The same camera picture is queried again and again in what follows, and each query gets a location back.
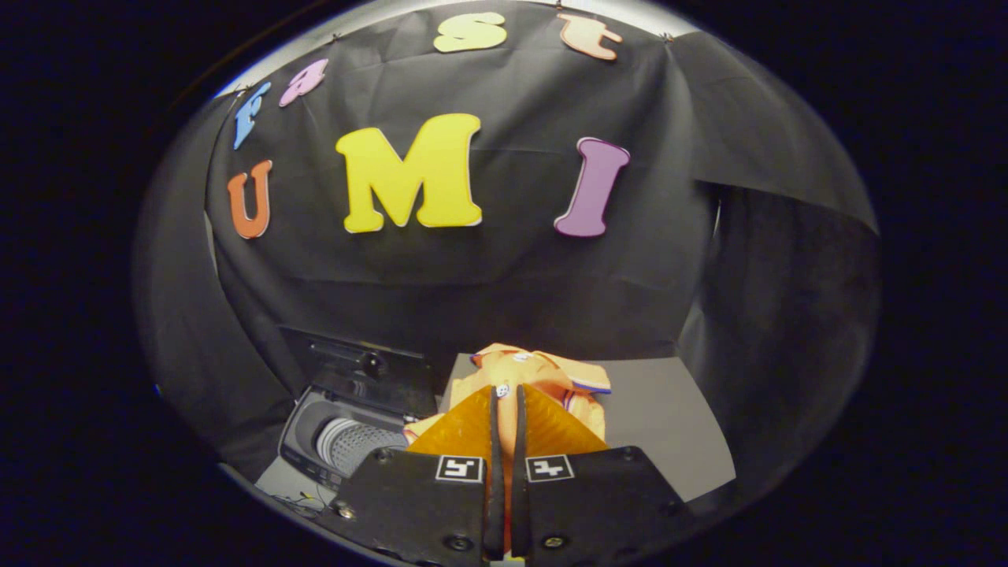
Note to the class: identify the orange shirt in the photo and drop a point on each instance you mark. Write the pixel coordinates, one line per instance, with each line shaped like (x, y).
(535, 370)

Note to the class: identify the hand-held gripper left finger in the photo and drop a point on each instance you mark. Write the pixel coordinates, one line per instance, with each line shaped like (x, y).
(494, 472)

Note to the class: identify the beige cabinet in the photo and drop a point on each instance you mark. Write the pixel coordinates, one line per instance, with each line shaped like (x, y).
(669, 425)

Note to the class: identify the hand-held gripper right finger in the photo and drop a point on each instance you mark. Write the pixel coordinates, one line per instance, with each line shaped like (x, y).
(520, 472)

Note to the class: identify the dark washing machine lid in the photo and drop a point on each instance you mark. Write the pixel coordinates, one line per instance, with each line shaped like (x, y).
(370, 378)

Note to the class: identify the black backdrop cloth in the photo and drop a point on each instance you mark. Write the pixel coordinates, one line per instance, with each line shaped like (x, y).
(472, 283)

